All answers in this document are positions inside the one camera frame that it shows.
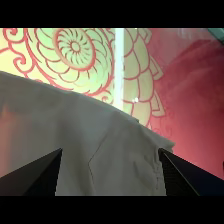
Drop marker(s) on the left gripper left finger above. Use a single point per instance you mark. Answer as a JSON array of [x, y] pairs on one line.
[[40, 178]]

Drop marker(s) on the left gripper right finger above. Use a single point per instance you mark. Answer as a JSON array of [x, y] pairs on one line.
[[186, 178]]

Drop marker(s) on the white garment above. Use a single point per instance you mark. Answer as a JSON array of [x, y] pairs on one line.
[[83, 133]]

